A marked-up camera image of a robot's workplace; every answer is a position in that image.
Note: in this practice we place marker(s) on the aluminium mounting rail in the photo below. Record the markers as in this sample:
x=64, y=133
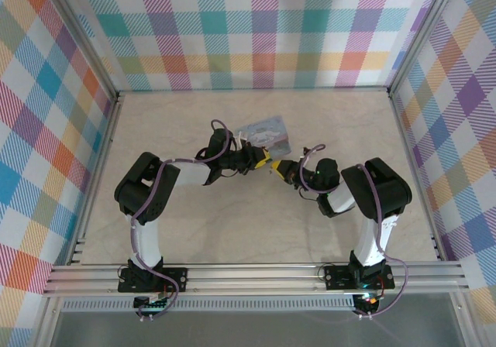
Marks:
x=252, y=281

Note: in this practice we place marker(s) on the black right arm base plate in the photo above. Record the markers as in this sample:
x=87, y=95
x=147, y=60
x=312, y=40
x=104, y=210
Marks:
x=337, y=277

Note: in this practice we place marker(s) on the clear plastic zip bag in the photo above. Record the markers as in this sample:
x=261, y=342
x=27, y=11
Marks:
x=267, y=134

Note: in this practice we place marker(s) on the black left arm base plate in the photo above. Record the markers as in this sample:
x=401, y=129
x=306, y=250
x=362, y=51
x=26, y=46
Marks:
x=174, y=279

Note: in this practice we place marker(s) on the aluminium frame post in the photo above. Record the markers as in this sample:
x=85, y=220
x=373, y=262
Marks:
x=421, y=33
x=85, y=39

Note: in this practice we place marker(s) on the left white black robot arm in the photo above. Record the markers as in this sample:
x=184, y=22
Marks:
x=146, y=242

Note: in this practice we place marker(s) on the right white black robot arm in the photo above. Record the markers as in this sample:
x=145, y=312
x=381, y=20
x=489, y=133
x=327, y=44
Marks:
x=374, y=238

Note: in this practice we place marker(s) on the aluminium side rail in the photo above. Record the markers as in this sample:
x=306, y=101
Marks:
x=105, y=149
x=407, y=149

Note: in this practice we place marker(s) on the aluminium thin cross rail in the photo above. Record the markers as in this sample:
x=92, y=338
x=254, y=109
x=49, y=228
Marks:
x=252, y=89

